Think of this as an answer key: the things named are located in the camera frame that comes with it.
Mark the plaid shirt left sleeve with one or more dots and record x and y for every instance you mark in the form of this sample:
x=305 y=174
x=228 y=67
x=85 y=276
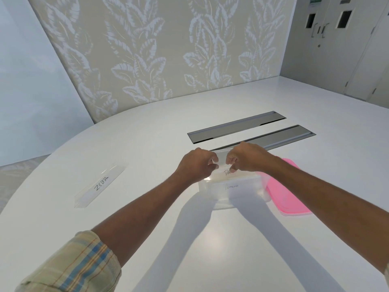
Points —
x=76 y=267

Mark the grey double door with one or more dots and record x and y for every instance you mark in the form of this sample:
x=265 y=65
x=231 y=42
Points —
x=340 y=45

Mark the person's left forearm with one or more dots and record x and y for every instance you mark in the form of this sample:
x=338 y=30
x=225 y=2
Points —
x=142 y=212

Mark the person's left thumb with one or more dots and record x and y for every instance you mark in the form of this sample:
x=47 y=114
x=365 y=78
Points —
x=213 y=168

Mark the green exit sign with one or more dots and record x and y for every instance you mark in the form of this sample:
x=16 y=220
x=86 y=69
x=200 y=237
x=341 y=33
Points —
x=316 y=0

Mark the person's right forearm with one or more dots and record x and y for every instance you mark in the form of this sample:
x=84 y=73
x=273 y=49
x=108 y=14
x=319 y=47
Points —
x=328 y=206

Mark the clear plastic container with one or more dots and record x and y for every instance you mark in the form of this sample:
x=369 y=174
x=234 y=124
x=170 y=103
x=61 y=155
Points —
x=234 y=194

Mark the person's right hand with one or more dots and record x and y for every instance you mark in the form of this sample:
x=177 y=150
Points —
x=250 y=158

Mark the pink plastic lid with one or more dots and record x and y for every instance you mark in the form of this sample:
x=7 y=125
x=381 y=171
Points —
x=287 y=194

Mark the person's left hand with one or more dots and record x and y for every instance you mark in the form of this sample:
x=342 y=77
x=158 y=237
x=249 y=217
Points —
x=194 y=164

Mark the clear acrylic name sign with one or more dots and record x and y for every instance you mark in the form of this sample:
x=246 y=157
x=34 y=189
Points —
x=100 y=185
x=224 y=167
x=240 y=187

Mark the person's right thumb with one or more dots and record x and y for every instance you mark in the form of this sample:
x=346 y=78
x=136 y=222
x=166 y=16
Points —
x=233 y=168

